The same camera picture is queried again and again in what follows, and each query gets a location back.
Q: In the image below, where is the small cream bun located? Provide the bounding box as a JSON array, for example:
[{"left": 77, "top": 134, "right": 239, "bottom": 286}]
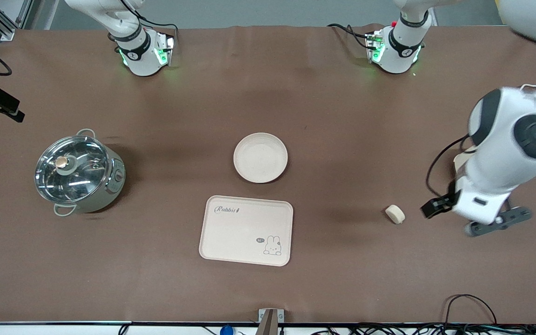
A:
[{"left": 385, "top": 205, "right": 406, "bottom": 225}]

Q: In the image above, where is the round cream plate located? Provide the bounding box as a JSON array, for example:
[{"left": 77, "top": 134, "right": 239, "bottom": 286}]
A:
[{"left": 234, "top": 133, "right": 288, "bottom": 184}]

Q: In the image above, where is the cream two-slot toaster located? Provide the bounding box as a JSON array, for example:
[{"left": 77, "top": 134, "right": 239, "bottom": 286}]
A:
[{"left": 453, "top": 151, "right": 536, "bottom": 184}]

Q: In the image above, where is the glass pot lid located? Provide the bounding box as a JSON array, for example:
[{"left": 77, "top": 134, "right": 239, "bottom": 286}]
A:
[{"left": 34, "top": 136, "right": 110, "bottom": 204}]

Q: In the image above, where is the brown table cover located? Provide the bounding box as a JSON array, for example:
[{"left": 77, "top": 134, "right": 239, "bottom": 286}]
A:
[{"left": 0, "top": 24, "right": 536, "bottom": 325}]

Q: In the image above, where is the stainless steel pot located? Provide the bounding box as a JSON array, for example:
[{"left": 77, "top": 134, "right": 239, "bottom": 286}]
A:
[{"left": 34, "top": 129, "right": 127, "bottom": 217}]

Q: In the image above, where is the cream rabbit print tray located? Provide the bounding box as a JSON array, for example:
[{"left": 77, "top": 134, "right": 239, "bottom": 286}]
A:
[{"left": 199, "top": 195, "right": 294, "bottom": 267}]

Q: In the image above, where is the black looped cable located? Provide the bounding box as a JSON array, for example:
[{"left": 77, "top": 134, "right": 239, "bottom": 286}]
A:
[{"left": 442, "top": 294, "right": 499, "bottom": 326}]

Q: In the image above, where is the black cable bundle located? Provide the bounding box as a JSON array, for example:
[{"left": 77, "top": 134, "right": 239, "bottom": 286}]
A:
[{"left": 315, "top": 323, "right": 536, "bottom": 335}]

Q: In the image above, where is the black arm base cable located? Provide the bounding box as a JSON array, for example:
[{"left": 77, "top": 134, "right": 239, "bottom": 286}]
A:
[{"left": 328, "top": 23, "right": 370, "bottom": 49}]

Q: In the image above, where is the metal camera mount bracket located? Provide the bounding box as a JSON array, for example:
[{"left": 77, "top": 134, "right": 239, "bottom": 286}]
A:
[{"left": 258, "top": 308, "right": 285, "bottom": 335}]

